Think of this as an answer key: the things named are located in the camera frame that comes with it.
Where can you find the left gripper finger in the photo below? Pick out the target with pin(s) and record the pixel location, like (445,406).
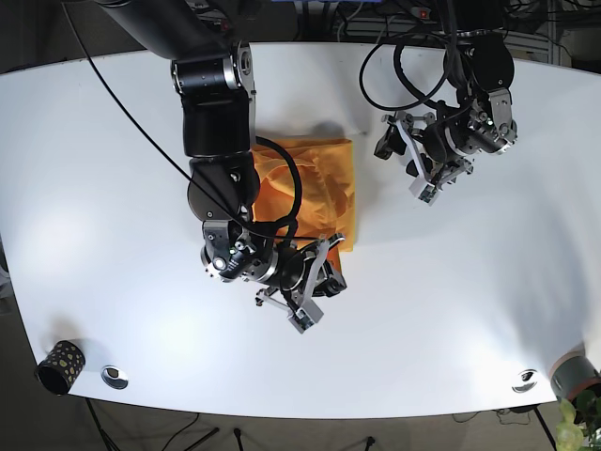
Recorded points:
(412,170)
(390,143)

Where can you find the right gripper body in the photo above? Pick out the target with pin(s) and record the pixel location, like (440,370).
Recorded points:
(293,286)

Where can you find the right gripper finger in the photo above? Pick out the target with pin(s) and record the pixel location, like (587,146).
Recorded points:
(332,284)

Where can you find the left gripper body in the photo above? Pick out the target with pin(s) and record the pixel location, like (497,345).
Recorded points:
(436,161)

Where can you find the orange yellow T-shirt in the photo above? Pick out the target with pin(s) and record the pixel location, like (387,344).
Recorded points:
(328,186)

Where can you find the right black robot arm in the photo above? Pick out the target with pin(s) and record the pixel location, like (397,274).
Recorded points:
(214,78)

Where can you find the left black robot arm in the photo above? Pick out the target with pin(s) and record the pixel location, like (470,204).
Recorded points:
(468,111)

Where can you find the grey plant pot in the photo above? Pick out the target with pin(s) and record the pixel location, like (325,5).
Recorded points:
(572,374)

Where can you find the black gold-dotted cup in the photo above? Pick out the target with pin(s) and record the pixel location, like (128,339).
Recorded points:
(61,367)

